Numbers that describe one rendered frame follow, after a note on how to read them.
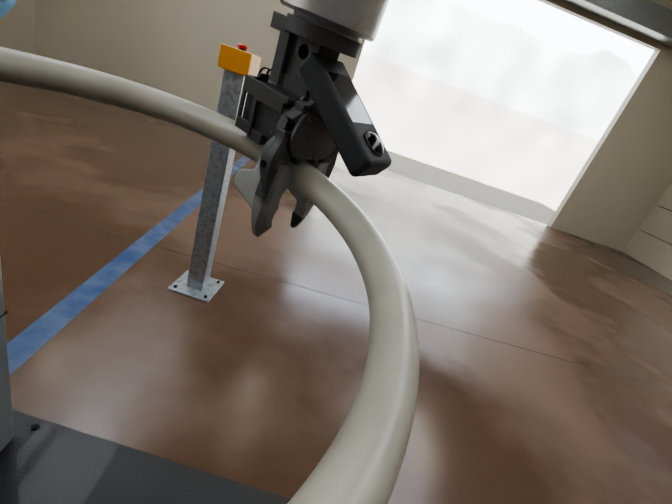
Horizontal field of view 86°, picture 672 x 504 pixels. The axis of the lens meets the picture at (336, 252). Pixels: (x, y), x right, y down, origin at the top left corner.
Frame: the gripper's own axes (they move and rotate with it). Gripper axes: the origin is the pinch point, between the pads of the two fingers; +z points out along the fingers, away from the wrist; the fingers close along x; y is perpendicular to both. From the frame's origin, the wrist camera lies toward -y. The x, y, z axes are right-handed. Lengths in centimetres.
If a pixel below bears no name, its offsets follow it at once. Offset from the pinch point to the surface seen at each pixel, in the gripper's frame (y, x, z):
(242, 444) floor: 10, -28, 95
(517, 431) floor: -63, -125, 95
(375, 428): -22.1, 18.3, -7.4
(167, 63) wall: 558, -316, 110
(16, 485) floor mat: 36, 21, 93
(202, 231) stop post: 91, -62, 73
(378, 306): -17.5, 10.3, -6.7
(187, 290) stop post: 87, -57, 103
